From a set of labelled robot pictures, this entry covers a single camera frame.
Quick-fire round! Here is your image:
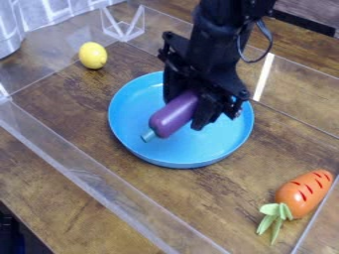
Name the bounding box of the orange toy carrot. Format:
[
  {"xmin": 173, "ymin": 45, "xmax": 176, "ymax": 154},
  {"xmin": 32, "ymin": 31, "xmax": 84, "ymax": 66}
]
[{"xmin": 255, "ymin": 169, "xmax": 333, "ymax": 243}]

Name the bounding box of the blue round tray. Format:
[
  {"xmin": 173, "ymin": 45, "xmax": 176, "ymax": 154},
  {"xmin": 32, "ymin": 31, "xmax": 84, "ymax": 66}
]
[{"xmin": 107, "ymin": 71, "xmax": 255, "ymax": 169}]

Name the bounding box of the clear acrylic enclosure wall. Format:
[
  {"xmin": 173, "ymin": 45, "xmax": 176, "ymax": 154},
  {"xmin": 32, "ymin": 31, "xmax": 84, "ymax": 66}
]
[{"xmin": 0, "ymin": 83, "xmax": 229, "ymax": 254}]

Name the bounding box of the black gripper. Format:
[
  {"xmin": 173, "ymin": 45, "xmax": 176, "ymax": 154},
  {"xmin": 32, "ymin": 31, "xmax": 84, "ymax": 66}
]
[{"xmin": 157, "ymin": 13, "xmax": 251, "ymax": 131}]

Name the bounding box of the yellow toy lemon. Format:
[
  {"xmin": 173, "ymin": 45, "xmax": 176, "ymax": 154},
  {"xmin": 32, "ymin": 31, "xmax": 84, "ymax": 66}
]
[{"xmin": 78, "ymin": 42, "xmax": 107, "ymax": 69}]

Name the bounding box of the dark wooden ledge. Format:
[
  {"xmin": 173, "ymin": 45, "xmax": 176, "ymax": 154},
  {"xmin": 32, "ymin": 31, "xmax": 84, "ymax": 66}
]
[{"xmin": 271, "ymin": 10, "xmax": 336, "ymax": 38}]

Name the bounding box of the grey checked curtain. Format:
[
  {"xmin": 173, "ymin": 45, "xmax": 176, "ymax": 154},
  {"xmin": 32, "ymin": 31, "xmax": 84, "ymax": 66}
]
[{"xmin": 0, "ymin": 0, "xmax": 125, "ymax": 60}]

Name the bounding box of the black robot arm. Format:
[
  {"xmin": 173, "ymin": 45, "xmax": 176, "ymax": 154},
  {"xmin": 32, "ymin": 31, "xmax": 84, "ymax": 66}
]
[{"xmin": 157, "ymin": 0, "xmax": 276, "ymax": 130}]

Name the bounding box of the purple toy eggplant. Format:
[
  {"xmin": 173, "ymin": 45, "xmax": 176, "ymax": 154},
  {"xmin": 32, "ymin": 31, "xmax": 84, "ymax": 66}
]
[{"xmin": 140, "ymin": 90, "xmax": 199, "ymax": 142}]

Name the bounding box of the clear acrylic corner bracket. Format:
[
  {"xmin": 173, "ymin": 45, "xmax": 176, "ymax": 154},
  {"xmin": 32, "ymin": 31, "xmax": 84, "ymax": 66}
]
[{"xmin": 100, "ymin": 6, "xmax": 144, "ymax": 43}]

